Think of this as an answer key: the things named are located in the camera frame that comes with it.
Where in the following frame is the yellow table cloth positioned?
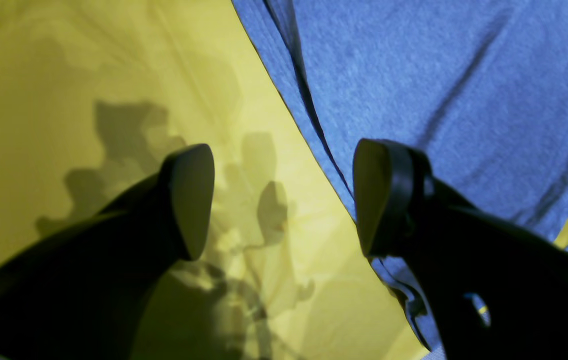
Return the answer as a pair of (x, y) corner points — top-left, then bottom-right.
(0, 0), (568, 360)

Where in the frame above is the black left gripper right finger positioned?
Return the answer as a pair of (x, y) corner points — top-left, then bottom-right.
(353, 138), (568, 360)

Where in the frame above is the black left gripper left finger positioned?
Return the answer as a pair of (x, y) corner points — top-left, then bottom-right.
(0, 143), (215, 360)

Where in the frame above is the grey t-shirt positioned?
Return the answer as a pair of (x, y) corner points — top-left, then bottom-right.
(231, 0), (568, 360)

